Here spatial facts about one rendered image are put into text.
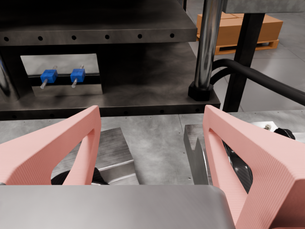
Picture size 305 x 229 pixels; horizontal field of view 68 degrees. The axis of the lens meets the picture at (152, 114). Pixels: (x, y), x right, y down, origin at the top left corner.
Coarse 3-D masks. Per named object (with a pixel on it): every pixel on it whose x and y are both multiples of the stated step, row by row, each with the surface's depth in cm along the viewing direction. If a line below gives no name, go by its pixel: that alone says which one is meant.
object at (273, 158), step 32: (224, 128) 10; (256, 128) 8; (224, 160) 11; (256, 160) 7; (288, 160) 6; (224, 192) 10; (256, 192) 7; (288, 192) 6; (256, 224) 7; (288, 224) 6
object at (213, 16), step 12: (180, 0) 129; (204, 0) 70; (216, 0) 68; (204, 12) 71; (216, 12) 70; (204, 24) 73; (216, 24) 72; (204, 36) 75; (216, 36) 75; (204, 48) 77; (204, 60) 79; (204, 72) 82; (192, 84) 90; (204, 84) 85; (192, 96) 89; (204, 96) 87
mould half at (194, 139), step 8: (192, 128) 64; (200, 128) 64; (272, 128) 63; (184, 136) 66; (192, 136) 61; (200, 136) 50; (296, 136) 50; (304, 136) 50; (192, 144) 58; (200, 144) 48; (192, 152) 56; (200, 152) 48; (192, 160) 56; (200, 160) 49; (192, 168) 57; (200, 168) 49; (208, 168) 44; (192, 176) 57; (200, 176) 49; (208, 176) 44; (200, 184) 49; (208, 184) 43
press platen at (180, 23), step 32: (0, 0) 119; (32, 0) 118; (64, 0) 118; (96, 0) 118; (128, 0) 118; (160, 0) 118; (0, 32) 76; (32, 32) 77; (64, 32) 77; (96, 32) 78; (128, 32) 79; (160, 32) 79; (192, 32) 80
